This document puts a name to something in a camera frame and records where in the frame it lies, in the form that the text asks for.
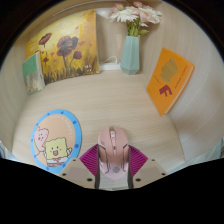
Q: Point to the orange book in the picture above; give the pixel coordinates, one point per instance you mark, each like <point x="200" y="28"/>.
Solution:
<point x="170" y="81"/>

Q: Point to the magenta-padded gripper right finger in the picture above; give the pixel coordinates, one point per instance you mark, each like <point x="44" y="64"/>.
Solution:
<point x="143" y="170"/>

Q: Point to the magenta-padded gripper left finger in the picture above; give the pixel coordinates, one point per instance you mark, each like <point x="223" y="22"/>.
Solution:
<point x="83" y="170"/>

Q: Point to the green and beige book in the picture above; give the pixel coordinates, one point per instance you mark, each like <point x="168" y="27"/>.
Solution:
<point x="33" y="73"/>

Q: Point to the pale green faceted vase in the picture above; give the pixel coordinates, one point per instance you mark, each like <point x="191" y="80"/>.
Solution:
<point x="130" y="56"/>

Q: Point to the yellow poppy flower painting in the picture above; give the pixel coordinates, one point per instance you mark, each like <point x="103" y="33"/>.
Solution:
<point x="66" y="43"/>

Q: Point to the round blue-rimmed cartoon mouse pad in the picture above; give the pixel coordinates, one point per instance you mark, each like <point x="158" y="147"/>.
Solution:
<point x="56" y="141"/>

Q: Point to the pink and white flower bouquet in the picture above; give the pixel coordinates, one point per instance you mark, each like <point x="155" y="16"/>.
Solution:
<point x="136" y="15"/>

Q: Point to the pink computer mouse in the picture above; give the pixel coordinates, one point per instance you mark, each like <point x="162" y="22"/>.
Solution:
<point x="113" y="153"/>

